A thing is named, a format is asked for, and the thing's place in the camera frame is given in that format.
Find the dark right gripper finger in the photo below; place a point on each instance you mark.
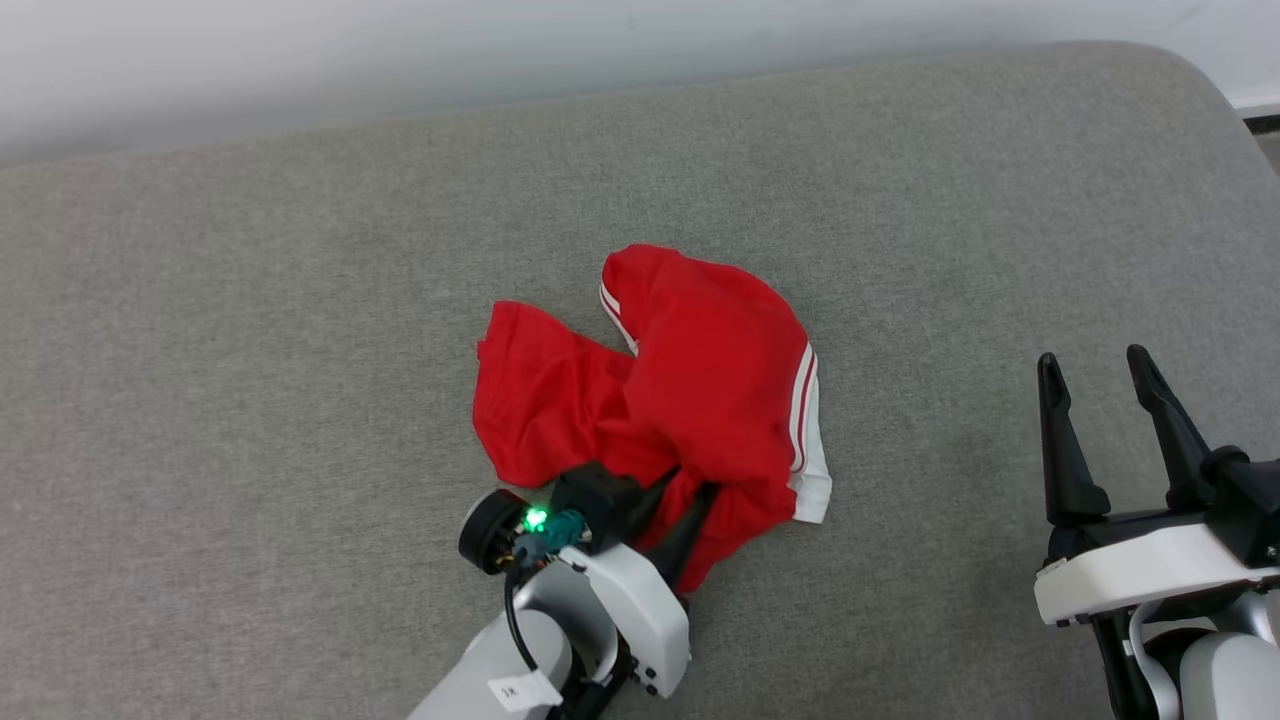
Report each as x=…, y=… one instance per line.
x=1065, y=450
x=1175, y=430

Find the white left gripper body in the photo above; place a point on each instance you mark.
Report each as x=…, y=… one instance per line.
x=645, y=620

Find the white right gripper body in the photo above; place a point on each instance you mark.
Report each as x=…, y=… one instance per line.
x=1140, y=575

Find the red white-sleeved t-shirt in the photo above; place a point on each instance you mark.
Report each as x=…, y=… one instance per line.
x=700, y=350

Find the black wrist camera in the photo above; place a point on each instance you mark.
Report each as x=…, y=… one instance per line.
x=595, y=495
x=1245, y=500

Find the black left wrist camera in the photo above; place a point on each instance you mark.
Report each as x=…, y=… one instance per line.
x=595, y=495

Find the white paper label tag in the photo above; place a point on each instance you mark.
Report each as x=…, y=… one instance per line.
x=523, y=691

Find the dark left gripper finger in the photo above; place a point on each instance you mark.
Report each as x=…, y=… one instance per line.
x=652, y=505
x=690, y=540

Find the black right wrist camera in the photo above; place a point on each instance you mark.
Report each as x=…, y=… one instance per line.
x=1245, y=500

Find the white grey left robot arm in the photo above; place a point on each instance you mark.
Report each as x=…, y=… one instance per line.
x=480, y=670

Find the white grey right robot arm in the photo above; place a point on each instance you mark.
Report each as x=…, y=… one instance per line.
x=1225, y=680

